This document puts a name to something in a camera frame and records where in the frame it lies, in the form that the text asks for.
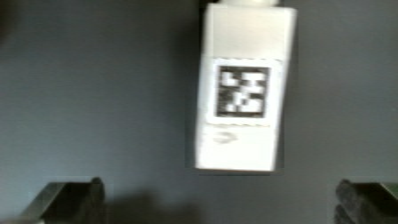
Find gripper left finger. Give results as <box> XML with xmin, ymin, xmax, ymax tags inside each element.
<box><xmin>10</xmin><ymin>177</ymin><xmax>106</xmax><ymax>224</ymax></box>

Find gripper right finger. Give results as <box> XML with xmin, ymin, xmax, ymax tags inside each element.
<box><xmin>333</xmin><ymin>179</ymin><xmax>398</xmax><ymax>224</ymax></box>

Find white leg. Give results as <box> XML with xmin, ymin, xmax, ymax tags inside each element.
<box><xmin>195</xmin><ymin>0</ymin><xmax>296</xmax><ymax>172</ymax></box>

